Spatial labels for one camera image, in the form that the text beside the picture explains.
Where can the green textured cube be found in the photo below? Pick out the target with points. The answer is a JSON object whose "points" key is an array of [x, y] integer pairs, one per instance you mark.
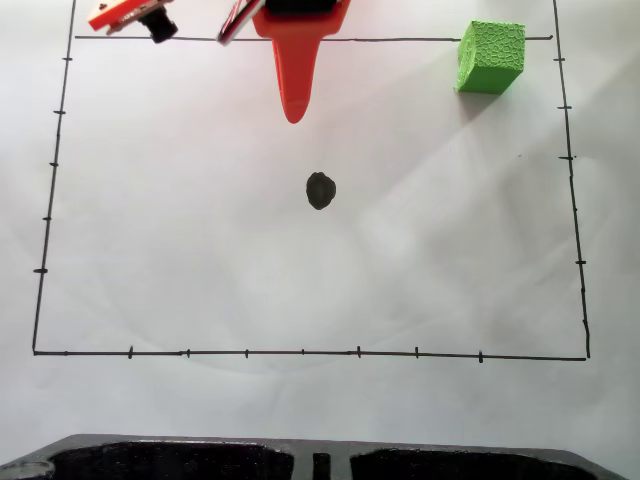
{"points": [[487, 55]]}

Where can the black dot mark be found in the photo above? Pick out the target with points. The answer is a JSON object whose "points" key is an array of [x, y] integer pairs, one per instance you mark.
{"points": [[320, 190]]}

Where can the black plastic stand base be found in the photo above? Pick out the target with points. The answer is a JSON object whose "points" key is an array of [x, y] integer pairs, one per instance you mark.
{"points": [[300, 447]]}

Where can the camera in orange mount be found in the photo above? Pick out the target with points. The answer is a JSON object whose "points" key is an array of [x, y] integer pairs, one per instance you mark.
{"points": [[125, 15]]}

